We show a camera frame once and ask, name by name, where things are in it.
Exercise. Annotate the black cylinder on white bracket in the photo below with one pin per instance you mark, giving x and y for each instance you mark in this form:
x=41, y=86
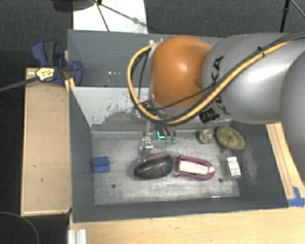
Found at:
x=209, y=116

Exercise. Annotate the small grey round knob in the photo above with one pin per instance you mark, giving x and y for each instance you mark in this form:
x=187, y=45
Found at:
x=206, y=136

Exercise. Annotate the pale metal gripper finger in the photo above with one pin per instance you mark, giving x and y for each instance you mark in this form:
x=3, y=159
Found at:
x=141, y=152
x=149, y=144

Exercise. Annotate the purple case with white label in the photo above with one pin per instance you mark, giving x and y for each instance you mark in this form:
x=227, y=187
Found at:
x=194, y=168

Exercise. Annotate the pale wood flat board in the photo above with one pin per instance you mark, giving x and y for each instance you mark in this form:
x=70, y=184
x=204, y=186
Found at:
x=45, y=149

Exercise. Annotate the olive green round disc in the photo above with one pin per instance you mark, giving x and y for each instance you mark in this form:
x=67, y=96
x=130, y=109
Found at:
x=230, y=138

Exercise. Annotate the small clear plastic packet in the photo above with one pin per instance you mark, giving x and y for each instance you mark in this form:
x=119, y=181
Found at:
x=233, y=167

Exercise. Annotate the grey metal bin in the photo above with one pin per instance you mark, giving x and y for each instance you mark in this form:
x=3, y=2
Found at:
x=122, y=187

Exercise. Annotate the blue block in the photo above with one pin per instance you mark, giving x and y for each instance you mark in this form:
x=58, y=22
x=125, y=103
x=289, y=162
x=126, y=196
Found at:
x=101, y=164

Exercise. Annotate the black oval stone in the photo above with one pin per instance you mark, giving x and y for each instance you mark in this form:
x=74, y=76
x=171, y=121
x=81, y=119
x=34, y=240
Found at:
x=153, y=166

